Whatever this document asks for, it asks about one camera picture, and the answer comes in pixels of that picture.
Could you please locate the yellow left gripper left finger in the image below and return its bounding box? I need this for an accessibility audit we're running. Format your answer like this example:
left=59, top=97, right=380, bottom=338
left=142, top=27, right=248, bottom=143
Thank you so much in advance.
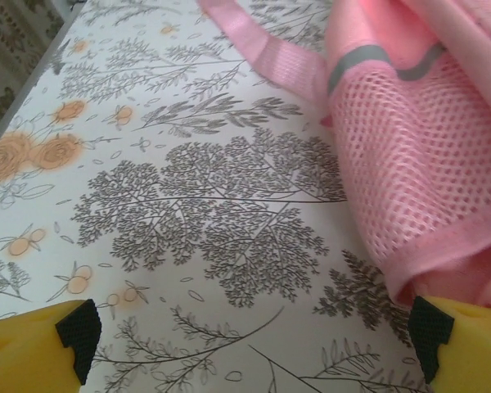
left=0, top=298, right=103, bottom=393

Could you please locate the floral table cover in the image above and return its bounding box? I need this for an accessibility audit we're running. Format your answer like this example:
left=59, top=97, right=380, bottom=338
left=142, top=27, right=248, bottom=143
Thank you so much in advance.
left=0, top=0, right=491, bottom=393

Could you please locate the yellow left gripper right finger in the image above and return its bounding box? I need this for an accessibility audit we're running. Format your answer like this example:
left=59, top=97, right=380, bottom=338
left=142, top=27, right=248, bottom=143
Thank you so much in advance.
left=407, top=295, right=491, bottom=393

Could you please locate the pink student backpack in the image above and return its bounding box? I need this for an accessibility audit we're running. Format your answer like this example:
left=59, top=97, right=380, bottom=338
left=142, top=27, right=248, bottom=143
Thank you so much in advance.
left=198, top=0, right=491, bottom=312

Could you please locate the aluminium left side rail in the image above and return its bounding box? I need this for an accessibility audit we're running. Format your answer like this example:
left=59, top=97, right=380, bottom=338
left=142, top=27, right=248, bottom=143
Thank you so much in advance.
left=0, top=0, right=87, bottom=159

